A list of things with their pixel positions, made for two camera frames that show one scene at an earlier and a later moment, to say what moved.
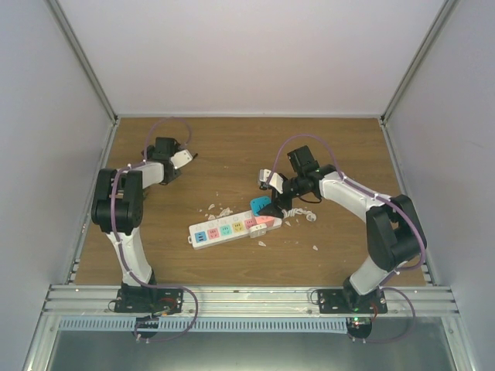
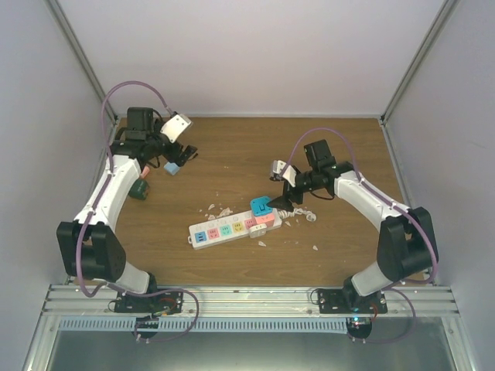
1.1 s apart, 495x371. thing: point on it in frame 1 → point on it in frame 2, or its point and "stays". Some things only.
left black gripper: [174, 177] → [173, 156]
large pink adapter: [265, 219] stays
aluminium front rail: [248, 301] stays
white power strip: [230, 227] stays
